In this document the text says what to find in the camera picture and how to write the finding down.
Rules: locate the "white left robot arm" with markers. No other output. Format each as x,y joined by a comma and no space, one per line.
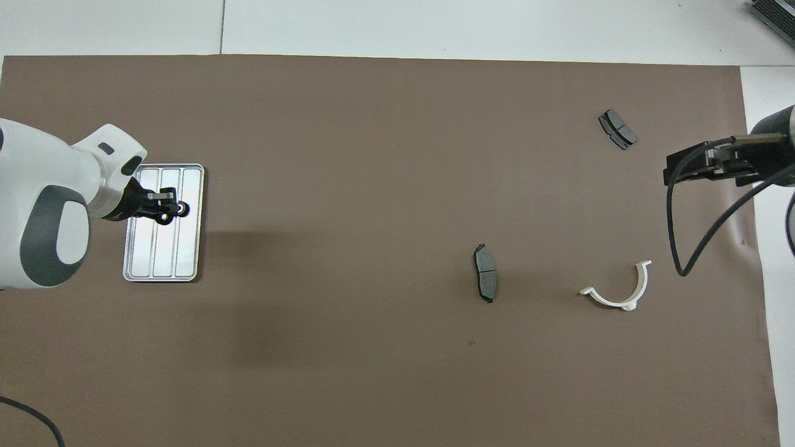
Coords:
31,186

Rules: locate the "grey ridged device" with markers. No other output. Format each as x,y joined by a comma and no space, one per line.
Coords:
776,15

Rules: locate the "long grey brake pad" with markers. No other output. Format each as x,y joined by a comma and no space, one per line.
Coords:
486,276

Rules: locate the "white curved plastic bracket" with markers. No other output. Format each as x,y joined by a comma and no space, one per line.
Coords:
628,305

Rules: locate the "large black bearing gear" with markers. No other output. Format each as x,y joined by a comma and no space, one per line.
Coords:
181,210

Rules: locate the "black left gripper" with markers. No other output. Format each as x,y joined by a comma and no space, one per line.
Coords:
130,202

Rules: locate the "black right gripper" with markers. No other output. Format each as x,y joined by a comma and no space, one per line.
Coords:
776,162

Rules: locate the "silver metal tray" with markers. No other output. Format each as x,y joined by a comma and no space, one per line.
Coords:
164,261

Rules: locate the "short grey brake pad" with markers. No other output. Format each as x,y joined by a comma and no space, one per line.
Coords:
618,129

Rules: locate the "brown paper table mat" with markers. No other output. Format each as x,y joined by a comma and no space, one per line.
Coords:
372,124

